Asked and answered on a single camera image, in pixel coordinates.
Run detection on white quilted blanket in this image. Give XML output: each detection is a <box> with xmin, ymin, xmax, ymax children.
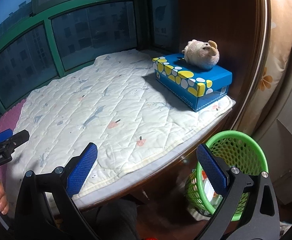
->
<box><xmin>5</xmin><ymin>49</ymin><xmax>236</xmax><ymax>204</ymax></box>

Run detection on pink foam mat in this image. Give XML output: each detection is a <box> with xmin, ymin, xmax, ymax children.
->
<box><xmin>0</xmin><ymin>99</ymin><xmax>28</xmax><ymax>180</ymax></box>

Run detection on beige plush toy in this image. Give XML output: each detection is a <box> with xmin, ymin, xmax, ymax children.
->
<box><xmin>181</xmin><ymin>39</ymin><xmax>220</xmax><ymax>70</ymax></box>

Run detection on floral beige curtain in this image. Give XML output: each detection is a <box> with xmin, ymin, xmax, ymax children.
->
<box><xmin>256</xmin><ymin>0</ymin><xmax>292</xmax><ymax>135</ymax></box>

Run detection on green window frame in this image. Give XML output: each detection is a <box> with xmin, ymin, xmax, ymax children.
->
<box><xmin>0</xmin><ymin>0</ymin><xmax>179</xmax><ymax>110</ymax></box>

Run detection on person's black trouser leg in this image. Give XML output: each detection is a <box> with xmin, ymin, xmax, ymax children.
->
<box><xmin>86</xmin><ymin>200</ymin><xmax>141</xmax><ymax>240</ymax></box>

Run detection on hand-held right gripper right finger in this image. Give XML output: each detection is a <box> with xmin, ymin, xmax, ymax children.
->
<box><xmin>196</xmin><ymin>144</ymin><xmax>280</xmax><ymax>240</ymax></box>

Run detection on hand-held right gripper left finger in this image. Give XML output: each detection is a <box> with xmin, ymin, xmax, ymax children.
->
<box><xmin>14</xmin><ymin>142</ymin><xmax>99</xmax><ymax>240</ymax></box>

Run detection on green mesh plastic basket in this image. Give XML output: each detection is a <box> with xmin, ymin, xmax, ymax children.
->
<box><xmin>185</xmin><ymin>130</ymin><xmax>269</xmax><ymax>222</ymax></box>

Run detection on blue dotted cardboard box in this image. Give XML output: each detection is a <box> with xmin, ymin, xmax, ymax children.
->
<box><xmin>152</xmin><ymin>53</ymin><xmax>233</xmax><ymax>112</ymax></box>

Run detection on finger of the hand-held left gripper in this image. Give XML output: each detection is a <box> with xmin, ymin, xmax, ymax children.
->
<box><xmin>0</xmin><ymin>129</ymin><xmax>14</xmax><ymax>144</ymax></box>
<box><xmin>10</xmin><ymin>129</ymin><xmax>30</xmax><ymax>148</ymax></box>

